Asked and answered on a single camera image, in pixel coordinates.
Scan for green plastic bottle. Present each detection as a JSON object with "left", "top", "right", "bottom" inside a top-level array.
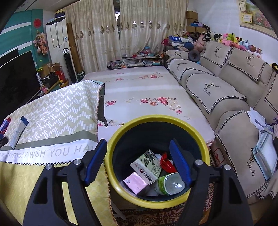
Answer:
[{"left": 154, "top": 172, "right": 185, "bottom": 195}]

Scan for stacked cardboard boxes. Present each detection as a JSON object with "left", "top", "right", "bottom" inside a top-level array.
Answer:
[{"left": 186, "top": 11, "right": 209, "bottom": 33}]

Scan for framed floral wall picture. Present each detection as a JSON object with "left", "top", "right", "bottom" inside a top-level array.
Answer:
[{"left": 237, "top": 1, "right": 277, "bottom": 39}]

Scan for pink strawberry milk carton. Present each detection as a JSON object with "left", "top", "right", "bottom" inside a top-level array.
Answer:
[{"left": 124, "top": 172, "right": 148, "bottom": 196}]

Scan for low shelf with toys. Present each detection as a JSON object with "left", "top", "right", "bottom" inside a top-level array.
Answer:
[{"left": 107, "top": 51, "right": 163, "bottom": 70}]

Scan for black television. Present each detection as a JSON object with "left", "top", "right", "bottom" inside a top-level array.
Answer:
[{"left": 0, "top": 51, "right": 40, "bottom": 122}]

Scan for beige lace curtains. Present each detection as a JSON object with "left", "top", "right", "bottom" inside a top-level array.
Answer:
[{"left": 64, "top": 1, "right": 189, "bottom": 73}]

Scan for white blue flat package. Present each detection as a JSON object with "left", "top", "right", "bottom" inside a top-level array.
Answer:
[{"left": 10, "top": 116, "right": 29, "bottom": 150}]

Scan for red snack wrapper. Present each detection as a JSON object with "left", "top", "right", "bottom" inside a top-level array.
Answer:
[{"left": 160, "top": 152, "right": 177, "bottom": 174}]

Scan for beige sectional sofa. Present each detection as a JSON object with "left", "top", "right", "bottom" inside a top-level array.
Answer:
[{"left": 166, "top": 41, "right": 277, "bottom": 203}]

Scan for pile of plush toys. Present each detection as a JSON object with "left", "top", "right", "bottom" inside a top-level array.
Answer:
[{"left": 161, "top": 21, "right": 261, "bottom": 58}]

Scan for green white drink carton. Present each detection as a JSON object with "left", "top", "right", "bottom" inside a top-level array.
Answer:
[{"left": 130, "top": 149, "right": 162, "bottom": 185}]

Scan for black yellow plush toy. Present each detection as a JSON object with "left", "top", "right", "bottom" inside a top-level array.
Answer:
[{"left": 271, "top": 63, "right": 278, "bottom": 72}]

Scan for yellow rimmed dark trash bin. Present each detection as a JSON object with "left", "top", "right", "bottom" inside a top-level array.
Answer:
[{"left": 104, "top": 115, "right": 210, "bottom": 209}]

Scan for black tower fan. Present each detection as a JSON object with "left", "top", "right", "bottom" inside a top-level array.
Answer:
[{"left": 62, "top": 48, "right": 77, "bottom": 83}]

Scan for dark round cushion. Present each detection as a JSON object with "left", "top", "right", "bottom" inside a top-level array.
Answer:
[{"left": 187, "top": 49, "right": 200, "bottom": 63}]

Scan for floral cream floor mat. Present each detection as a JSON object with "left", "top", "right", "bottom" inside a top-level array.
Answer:
[{"left": 84, "top": 66, "right": 214, "bottom": 146}]

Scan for papers on sofa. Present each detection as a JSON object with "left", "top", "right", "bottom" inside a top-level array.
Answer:
[{"left": 247, "top": 108, "right": 277, "bottom": 180}]

